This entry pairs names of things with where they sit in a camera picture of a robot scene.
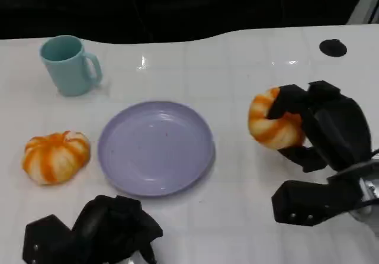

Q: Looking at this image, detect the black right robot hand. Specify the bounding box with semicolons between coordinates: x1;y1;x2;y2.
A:
268;80;372;173

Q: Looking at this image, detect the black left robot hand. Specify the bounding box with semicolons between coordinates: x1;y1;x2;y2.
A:
70;195;163;264

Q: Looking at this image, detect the black round table grommet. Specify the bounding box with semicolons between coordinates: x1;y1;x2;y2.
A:
319;38;348;58

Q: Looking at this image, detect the lilac plate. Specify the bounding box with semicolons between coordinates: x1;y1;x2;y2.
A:
97;100;216;199

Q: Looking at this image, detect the pale green mug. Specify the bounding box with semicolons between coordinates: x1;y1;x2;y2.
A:
39;35;103;97

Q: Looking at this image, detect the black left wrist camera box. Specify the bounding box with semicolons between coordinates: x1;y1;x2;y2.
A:
23;214;75;264

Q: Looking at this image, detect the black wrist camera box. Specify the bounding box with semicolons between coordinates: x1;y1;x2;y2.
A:
23;214;75;264
271;173;365;228

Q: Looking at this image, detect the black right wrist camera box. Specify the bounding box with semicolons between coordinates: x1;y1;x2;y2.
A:
271;173;365;228

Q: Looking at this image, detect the white metal frame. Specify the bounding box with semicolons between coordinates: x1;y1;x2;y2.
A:
346;0;379;25

